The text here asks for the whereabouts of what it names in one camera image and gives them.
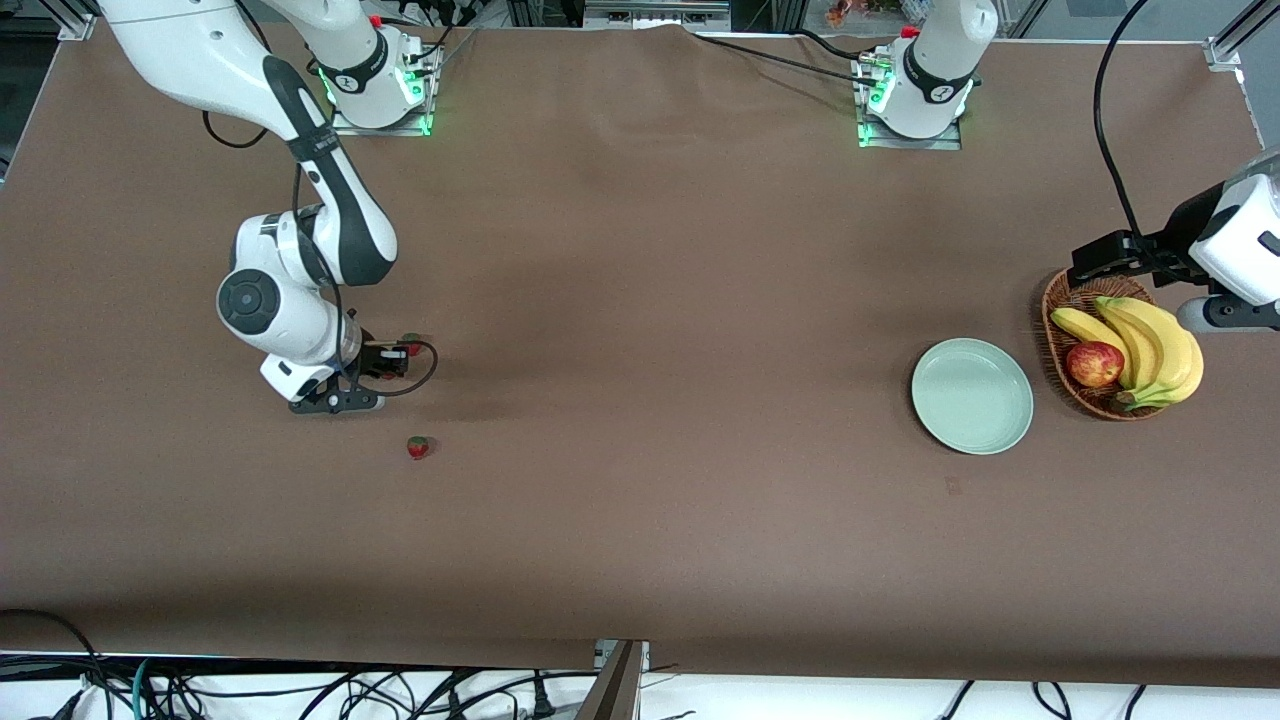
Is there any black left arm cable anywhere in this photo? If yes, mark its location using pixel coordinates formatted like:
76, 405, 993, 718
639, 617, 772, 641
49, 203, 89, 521
1093, 0, 1151, 241

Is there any brown wicker basket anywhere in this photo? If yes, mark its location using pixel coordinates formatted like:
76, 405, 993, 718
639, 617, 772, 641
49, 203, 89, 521
1041, 266, 1171, 422

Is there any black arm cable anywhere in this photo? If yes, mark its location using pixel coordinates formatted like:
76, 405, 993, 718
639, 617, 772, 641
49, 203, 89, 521
1093, 0, 1151, 241
200, 108, 439, 399

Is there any yellow banana bunch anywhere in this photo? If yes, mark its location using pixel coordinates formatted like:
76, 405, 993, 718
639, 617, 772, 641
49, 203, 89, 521
1050, 296, 1205, 412

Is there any short black table cable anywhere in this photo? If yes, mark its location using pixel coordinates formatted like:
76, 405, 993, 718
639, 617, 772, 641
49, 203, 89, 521
795, 28, 876, 63

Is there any aluminium table bracket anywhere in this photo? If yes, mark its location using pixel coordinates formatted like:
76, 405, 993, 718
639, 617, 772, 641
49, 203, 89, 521
593, 638, 651, 673

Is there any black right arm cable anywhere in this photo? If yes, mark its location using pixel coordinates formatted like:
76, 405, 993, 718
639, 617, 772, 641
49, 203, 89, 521
200, 108, 439, 399

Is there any long black table cable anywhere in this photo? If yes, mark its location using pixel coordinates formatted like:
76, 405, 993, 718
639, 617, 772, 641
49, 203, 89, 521
683, 27, 891, 89

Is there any brown table cover sheet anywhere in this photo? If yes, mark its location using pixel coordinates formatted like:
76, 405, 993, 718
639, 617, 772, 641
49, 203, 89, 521
0, 18, 1280, 689

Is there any pale green round plate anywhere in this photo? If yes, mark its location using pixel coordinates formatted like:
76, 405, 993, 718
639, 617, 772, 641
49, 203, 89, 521
911, 338, 1035, 456

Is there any red apple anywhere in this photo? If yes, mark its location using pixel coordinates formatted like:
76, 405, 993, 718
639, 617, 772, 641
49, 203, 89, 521
1066, 341, 1126, 389

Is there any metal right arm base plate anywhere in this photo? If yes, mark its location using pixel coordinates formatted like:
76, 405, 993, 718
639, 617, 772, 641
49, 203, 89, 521
328, 40, 443, 138

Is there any aluminium frame profile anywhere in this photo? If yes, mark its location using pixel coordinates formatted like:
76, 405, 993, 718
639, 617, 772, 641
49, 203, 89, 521
1205, 0, 1266, 71
55, 0, 101, 41

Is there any grey metal rail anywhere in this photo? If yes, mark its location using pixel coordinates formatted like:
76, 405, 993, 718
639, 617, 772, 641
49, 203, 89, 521
583, 0, 732, 29

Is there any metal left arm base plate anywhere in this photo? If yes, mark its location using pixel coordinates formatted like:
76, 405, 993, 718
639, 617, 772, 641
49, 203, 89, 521
856, 52, 964, 151

